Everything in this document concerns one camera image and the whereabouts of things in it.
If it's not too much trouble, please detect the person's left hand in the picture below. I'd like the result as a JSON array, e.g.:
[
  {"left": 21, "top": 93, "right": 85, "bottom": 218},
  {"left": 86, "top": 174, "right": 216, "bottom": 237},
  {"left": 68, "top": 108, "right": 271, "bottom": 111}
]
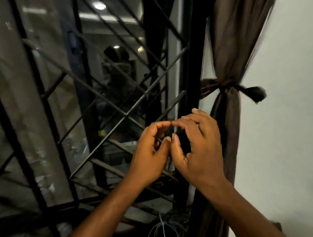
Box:
[{"left": 126, "top": 121, "right": 172, "bottom": 188}]

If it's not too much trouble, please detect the person's right hand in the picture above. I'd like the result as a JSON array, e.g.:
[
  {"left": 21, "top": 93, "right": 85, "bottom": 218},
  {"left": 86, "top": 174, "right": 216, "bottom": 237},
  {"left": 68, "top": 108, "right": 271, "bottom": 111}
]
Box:
[{"left": 170, "top": 108, "right": 227, "bottom": 189}]

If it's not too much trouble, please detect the person's right forearm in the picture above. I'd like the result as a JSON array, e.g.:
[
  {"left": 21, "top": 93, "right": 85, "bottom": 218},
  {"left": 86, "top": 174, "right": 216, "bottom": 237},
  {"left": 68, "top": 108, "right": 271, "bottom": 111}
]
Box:
[{"left": 195, "top": 174, "right": 287, "bottom": 237}]

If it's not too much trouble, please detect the person's left forearm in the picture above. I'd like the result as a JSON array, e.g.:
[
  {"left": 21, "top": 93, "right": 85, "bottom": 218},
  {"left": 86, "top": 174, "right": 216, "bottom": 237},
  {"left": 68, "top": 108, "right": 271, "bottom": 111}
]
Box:
[{"left": 70, "top": 175, "right": 152, "bottom": 237}]

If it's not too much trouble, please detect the brown curtain tie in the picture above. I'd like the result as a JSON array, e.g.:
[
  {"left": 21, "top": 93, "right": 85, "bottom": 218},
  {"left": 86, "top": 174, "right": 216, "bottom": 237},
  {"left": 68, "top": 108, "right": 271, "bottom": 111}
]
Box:
[{"left": 200, "top": 78, "right": 267, "bottom": 104}]

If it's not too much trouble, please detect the brown curtain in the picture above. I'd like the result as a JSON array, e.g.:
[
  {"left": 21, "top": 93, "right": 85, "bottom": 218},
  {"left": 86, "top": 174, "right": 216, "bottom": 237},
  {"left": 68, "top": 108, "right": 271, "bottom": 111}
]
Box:
[{"left": 188, "top": 0, "right": 283, "bottom": 237}]

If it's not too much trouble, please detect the black metal window grille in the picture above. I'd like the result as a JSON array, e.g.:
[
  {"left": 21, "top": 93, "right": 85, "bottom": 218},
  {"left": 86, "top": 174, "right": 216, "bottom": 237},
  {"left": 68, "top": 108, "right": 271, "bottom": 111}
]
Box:
[{"left": 0, "top": 0, "right": 194, "bottom": 237}]

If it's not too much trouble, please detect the black window frame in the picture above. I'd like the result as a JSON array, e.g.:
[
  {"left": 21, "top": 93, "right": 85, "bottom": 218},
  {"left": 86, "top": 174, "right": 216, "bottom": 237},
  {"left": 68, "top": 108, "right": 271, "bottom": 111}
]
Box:
[{"left": 180, "top": 0, "right": 217, "bottom": 237}]

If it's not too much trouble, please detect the bundle of thin white wires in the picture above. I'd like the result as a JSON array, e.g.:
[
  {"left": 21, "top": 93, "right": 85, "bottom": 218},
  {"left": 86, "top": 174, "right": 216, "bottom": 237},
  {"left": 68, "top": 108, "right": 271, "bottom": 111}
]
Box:
[{"left": 148, "top": 213, "right": 187, "bottom": 237}]

